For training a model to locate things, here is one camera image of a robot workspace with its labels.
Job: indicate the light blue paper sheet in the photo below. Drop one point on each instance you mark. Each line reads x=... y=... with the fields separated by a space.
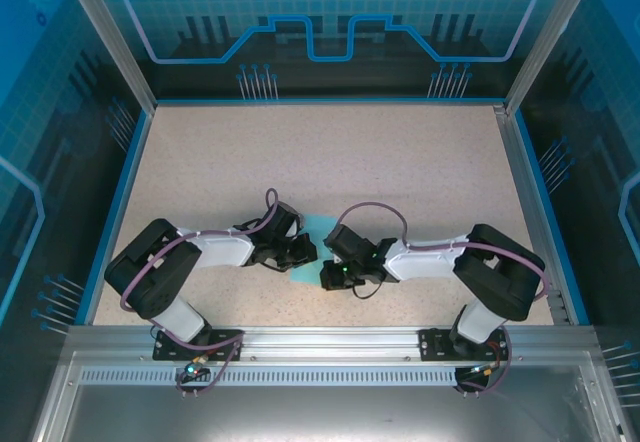
x=320 y=224

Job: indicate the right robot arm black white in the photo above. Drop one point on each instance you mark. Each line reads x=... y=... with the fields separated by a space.
x=500 y=272

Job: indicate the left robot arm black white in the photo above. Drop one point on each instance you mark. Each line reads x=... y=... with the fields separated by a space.
x=150 y=282

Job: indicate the metal sheet tray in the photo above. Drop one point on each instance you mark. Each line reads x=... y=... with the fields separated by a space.
x=325 y=417

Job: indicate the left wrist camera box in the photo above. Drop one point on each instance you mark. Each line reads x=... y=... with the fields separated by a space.
x=300 y=224

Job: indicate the aluminium front rail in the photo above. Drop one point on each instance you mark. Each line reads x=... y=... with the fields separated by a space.
x=325 y=342

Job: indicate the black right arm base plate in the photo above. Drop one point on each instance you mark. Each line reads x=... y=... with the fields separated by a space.
x=432 y=347

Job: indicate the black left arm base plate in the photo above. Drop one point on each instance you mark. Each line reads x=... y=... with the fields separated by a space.
x=165 y=351

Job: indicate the aluminium side rail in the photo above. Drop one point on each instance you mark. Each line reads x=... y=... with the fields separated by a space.
x=519 y=162

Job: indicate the aluminium frame post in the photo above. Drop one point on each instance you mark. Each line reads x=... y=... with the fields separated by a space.
x=111 y=37
x=546 y=37

